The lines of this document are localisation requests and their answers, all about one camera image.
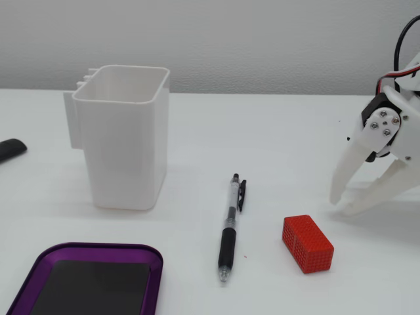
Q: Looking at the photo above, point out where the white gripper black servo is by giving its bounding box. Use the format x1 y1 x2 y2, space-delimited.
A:
329 85 420 217

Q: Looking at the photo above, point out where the red perforated block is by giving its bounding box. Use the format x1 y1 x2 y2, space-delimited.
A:
282 214 335 274

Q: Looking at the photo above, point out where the purple metal tin box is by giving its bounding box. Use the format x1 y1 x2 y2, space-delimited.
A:
5 241 164 315

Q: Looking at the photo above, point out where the black clear ballpoint pen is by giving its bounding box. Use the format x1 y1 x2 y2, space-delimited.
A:
217 173 248 284

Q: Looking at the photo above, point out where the white plastic pen holder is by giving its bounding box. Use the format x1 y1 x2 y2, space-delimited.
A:
62 64 171 211

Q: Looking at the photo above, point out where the black rounded plastic object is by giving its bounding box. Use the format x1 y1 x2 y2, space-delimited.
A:
0 138 28 164

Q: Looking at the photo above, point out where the red white black servo wire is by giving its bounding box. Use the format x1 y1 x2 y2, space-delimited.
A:
375 66 420 96

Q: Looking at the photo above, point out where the black cable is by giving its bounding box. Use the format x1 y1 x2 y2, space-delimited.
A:
392 14 420 96

